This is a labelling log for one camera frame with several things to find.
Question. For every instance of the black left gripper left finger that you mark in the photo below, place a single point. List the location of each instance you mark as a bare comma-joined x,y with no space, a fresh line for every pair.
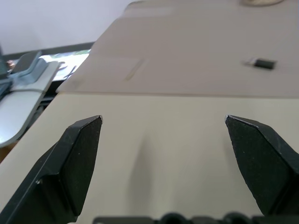
70,168

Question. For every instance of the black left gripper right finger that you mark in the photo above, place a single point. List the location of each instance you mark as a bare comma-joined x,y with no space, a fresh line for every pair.
261,163

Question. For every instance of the small black rectangular item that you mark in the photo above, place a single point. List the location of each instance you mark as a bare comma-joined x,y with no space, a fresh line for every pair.
262,63

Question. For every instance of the beige plate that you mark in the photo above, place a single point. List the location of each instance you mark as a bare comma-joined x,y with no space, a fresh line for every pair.
258,2

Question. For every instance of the grey-green chair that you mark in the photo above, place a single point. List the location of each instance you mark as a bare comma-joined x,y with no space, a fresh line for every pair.
21,93

